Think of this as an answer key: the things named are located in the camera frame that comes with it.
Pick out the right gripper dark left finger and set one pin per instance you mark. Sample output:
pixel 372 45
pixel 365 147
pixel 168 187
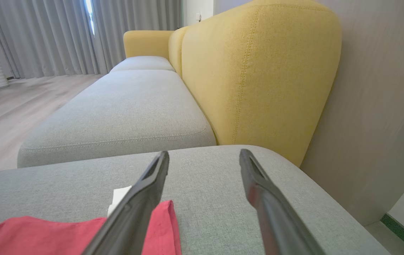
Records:
pixel 134 209

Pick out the small grey sofa seat cushion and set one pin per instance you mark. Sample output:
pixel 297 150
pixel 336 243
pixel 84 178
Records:
pixel 141 63

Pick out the yellow sofa armrest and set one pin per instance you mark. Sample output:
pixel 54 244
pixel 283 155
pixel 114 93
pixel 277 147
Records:
pixel 147 42

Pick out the narrow yellow sofa back cushion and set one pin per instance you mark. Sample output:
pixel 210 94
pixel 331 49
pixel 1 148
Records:
pixel 176 49

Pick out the grey pleated curtain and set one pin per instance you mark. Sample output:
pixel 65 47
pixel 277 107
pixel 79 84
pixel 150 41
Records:
pixel 46 35

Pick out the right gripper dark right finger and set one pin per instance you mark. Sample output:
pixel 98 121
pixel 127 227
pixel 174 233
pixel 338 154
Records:
pixel 272 212

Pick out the red white basketball jersey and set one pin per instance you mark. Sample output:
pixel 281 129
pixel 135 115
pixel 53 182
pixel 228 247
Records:
pixel 46 237

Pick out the white wall switch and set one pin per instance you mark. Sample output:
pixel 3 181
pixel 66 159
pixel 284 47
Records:
pixel 198 17

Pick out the wide grey sofa seat cushion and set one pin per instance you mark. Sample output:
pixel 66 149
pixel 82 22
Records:
pixel 205 177

